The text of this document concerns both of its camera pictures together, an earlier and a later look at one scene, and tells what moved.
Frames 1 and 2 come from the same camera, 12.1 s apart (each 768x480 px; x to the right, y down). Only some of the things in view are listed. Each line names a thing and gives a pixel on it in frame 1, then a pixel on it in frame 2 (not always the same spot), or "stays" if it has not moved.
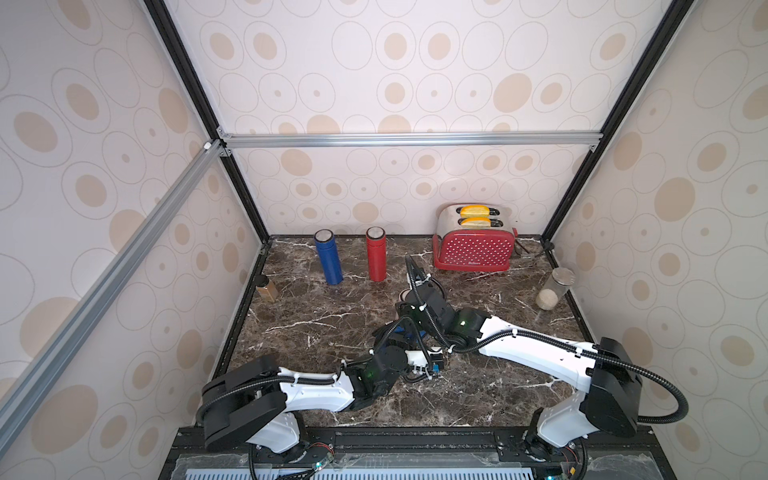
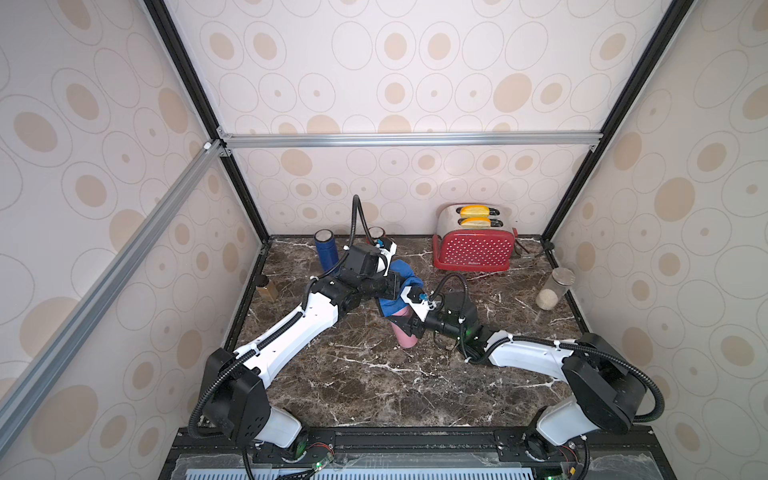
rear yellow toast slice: x=474 y=211 stays
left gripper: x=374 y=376 → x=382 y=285
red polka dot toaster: x=474 y=248 stays
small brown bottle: x=266 y=288 stays
